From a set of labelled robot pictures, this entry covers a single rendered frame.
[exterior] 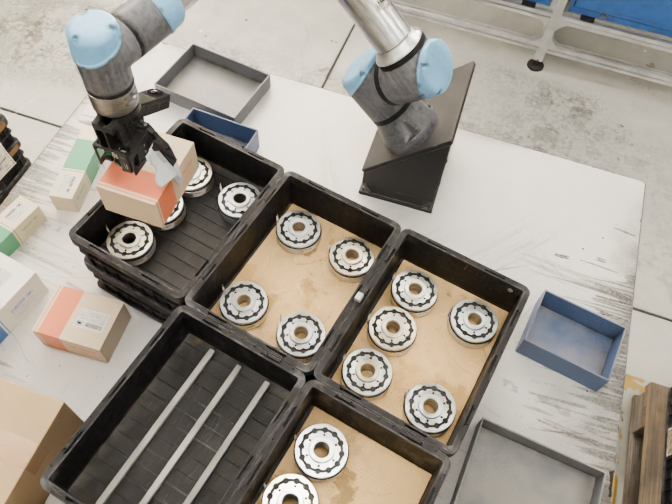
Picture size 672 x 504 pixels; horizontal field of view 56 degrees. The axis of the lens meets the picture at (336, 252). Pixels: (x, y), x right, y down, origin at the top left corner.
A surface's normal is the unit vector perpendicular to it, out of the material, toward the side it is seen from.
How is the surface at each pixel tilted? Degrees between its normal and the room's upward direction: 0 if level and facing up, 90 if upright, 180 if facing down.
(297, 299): 0
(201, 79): 0
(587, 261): 0
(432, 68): 55
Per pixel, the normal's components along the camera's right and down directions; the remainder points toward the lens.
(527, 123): 0.05, -0.52
